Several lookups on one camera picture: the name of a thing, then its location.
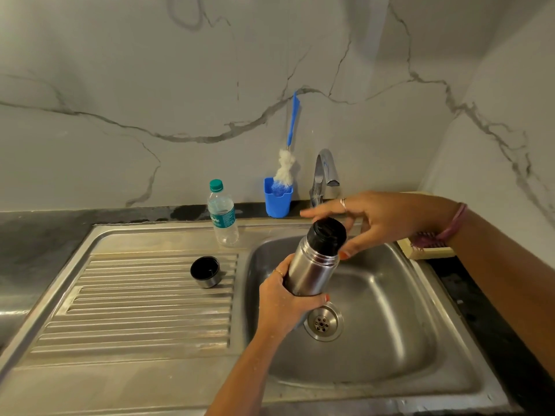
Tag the person's left forearm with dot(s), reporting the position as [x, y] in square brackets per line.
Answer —
[243, 381]

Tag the clear plastic water bottle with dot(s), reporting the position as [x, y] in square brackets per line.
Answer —
[222, 216]

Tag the black stopper lid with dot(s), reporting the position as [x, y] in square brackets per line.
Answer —
[326, 236]

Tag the person's left hand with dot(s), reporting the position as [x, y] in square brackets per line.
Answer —
[279, 311]

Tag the stainless steel flask body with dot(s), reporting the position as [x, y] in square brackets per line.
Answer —
[312, 272]

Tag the steel cup cap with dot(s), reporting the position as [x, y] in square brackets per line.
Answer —
[204, 271]

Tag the person's right forearm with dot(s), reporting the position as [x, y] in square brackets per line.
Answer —
[507, 281]

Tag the blue white bottle brush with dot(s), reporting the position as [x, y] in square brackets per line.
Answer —
[294, 116]

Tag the yellow plastic basket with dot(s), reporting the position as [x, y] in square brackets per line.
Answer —
[429, 254]

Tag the person's right hand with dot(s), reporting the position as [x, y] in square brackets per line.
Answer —
[399, 216]

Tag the stainless steel sink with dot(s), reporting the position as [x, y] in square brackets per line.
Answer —
[130, 376]

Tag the blue plastic brush holder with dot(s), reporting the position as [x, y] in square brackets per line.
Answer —
[277, 205]

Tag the chrome faucet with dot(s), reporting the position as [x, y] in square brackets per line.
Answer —
[325, 164]

